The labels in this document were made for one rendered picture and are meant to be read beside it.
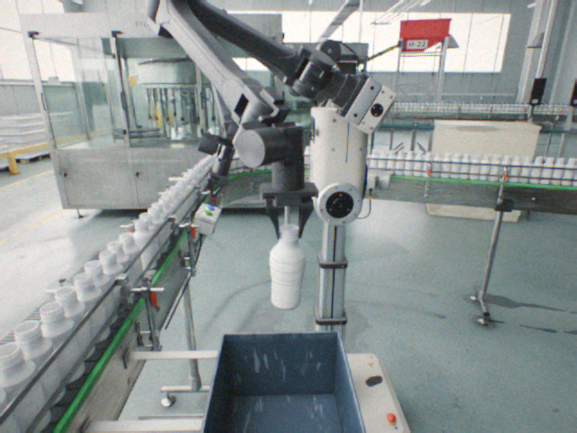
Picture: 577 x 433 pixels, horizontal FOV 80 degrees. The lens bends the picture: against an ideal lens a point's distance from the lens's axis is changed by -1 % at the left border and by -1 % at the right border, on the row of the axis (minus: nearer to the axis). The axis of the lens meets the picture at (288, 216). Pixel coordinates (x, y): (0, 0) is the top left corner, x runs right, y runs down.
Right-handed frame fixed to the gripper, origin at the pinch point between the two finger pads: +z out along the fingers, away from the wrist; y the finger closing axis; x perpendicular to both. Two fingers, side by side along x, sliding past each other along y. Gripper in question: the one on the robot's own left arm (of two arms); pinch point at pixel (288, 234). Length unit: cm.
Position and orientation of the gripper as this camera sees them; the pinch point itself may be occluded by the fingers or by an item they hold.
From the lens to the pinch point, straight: 66.4
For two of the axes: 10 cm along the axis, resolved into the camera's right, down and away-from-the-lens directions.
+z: 0.1, 9.4, 3.4
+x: -0.7, -3.3, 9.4
